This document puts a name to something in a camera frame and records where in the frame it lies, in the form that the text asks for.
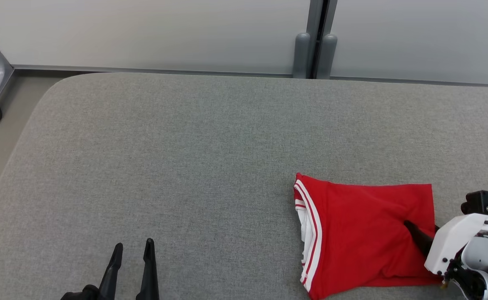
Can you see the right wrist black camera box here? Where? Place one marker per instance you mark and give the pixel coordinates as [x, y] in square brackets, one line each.
[479, 202]

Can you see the grey wall base rail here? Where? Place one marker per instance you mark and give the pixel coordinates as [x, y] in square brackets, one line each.
[144, 69]
[414, 81]

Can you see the grey cylindrical door bumper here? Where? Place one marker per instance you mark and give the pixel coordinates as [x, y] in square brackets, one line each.
[301, 56]
[327, 56]

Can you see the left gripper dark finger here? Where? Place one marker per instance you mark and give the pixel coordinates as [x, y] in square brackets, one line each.
[149, 279]
[111, 279]

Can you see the red basketball jersey black lettering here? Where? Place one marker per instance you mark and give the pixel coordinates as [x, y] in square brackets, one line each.
[360, 233]

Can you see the grey metal door frame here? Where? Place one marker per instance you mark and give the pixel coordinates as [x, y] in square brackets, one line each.
[314, 16]

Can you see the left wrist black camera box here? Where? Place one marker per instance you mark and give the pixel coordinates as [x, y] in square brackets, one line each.
[81, 293]

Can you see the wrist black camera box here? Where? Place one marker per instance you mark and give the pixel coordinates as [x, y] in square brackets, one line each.
[479, 202]
[81, 293]

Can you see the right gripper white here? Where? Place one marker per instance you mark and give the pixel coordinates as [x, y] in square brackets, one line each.
[448, 246]

